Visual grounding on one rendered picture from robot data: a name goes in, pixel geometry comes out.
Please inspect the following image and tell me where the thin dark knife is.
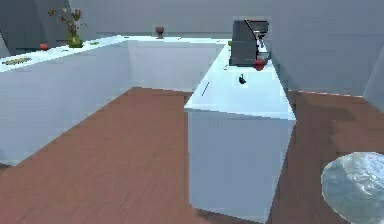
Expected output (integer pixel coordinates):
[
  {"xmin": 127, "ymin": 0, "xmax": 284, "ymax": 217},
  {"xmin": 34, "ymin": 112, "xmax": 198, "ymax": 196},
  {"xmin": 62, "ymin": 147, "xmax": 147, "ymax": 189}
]
[{"xmin": 200, "ymin": 81, "xmax": 211, "ymax": 97}]

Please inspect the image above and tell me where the white kitchen counter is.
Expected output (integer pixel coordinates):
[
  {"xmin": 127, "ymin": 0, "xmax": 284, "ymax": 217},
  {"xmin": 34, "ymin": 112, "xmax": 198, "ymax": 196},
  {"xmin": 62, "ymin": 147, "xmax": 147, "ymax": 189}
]
[{"xmin": 0, "ymin": 34, "xmax": 297, "ymax": 224}]

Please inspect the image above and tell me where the red apple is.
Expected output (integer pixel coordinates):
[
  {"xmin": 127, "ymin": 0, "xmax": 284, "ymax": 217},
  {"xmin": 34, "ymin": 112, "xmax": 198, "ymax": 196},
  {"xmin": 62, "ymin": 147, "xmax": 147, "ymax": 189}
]
[{"xmin": 253, "ymin": 58, "xmax": 266, "ymax": 72}]

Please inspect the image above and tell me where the black coffee machine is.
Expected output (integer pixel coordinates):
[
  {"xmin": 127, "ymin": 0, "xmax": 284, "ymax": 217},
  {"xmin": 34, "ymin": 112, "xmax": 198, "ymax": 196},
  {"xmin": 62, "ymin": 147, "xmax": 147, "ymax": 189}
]
[{"xmin": 228, "ymin": 19, "xmax": 270, "ymax": 67}]

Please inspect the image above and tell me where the green vase with dried plant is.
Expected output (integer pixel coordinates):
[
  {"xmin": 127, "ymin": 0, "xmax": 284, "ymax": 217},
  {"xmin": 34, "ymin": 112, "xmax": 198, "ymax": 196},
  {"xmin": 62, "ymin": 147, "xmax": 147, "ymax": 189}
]
[{"xmin": 47, "ymin": 7, "xmax": 88, "ymax": 49}]

